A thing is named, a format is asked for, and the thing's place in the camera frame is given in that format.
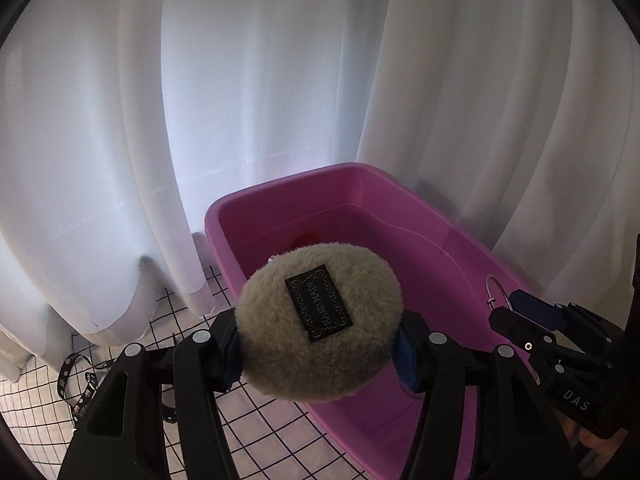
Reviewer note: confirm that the black grid white tablecloth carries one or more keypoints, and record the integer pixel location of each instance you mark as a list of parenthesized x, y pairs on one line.
[(280, 435)]

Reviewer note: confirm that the red object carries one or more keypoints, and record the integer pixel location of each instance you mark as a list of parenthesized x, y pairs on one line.
[(306, 237)]

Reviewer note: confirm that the purple plastic basin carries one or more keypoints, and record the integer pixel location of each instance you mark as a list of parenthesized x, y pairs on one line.
[(425, 240)]

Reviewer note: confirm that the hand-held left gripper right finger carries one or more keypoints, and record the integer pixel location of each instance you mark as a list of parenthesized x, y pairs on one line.
[(407, 367)]

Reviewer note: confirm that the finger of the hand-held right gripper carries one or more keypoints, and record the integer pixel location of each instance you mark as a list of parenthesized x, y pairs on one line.
[(537, 312), (520, 332)]

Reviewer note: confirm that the person's right hand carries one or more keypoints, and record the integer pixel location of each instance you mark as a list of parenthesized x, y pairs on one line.
[(595, 452)]

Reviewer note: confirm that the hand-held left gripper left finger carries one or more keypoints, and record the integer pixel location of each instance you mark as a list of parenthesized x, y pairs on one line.
[(227, 365)]

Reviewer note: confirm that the white sheer curtain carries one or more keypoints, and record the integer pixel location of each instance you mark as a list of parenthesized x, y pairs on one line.
[(250, 85)]

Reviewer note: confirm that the fluffy beige pouch with label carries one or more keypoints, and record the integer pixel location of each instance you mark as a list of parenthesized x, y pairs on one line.
[(280, 350)]

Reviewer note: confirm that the small thin silver hoop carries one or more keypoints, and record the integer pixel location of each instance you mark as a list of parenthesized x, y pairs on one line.
[(488, 290)]

